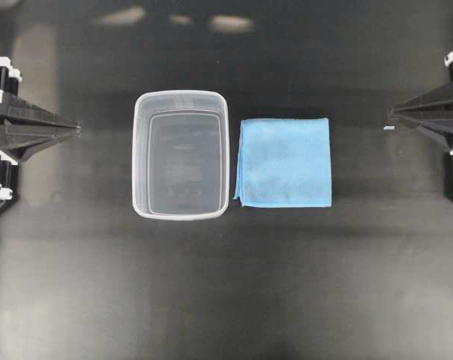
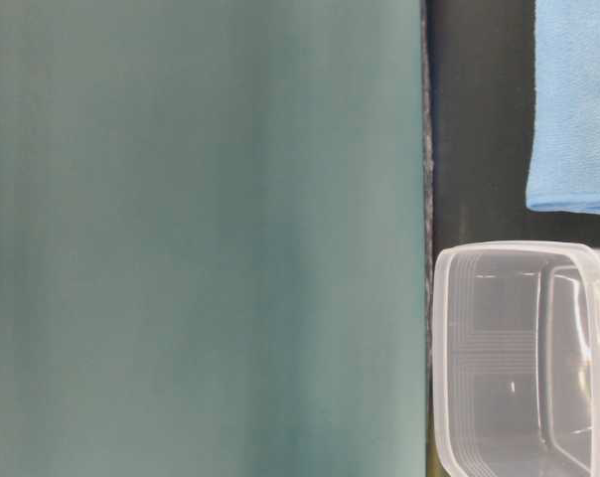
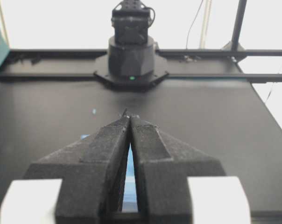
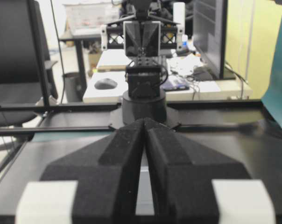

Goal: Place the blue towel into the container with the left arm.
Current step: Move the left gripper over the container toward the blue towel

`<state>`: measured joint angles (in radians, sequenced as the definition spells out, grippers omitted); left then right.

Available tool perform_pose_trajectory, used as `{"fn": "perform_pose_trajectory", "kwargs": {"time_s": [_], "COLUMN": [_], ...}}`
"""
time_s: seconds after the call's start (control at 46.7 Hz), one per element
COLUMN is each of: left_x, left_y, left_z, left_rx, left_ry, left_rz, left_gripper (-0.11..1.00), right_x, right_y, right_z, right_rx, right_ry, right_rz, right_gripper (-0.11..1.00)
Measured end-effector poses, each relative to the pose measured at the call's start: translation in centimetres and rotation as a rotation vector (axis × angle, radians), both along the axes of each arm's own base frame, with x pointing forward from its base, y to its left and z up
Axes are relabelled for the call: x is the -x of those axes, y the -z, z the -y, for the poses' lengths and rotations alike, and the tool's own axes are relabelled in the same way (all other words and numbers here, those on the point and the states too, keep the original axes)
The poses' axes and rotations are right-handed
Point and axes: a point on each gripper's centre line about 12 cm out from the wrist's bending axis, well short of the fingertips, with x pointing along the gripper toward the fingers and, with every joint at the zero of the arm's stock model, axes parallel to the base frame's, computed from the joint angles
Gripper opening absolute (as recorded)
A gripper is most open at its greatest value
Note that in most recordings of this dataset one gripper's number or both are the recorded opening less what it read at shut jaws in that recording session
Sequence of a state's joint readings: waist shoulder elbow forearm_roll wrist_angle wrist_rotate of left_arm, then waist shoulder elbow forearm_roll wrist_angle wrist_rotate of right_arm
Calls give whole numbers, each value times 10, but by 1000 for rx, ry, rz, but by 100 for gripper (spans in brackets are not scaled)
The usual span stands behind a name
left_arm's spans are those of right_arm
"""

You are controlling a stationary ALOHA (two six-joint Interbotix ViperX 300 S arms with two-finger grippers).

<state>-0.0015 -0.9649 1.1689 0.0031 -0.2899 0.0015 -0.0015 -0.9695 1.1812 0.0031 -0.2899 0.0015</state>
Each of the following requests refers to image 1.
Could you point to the clear plastic container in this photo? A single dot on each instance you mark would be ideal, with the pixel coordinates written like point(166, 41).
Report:
point(180, 155)

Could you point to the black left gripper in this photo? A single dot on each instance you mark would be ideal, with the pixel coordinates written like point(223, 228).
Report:
point(24, 141)

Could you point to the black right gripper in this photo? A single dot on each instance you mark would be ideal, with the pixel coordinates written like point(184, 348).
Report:
point(438, 99)

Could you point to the blue folded towel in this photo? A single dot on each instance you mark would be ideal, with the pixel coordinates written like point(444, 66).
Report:
point(284, 163)

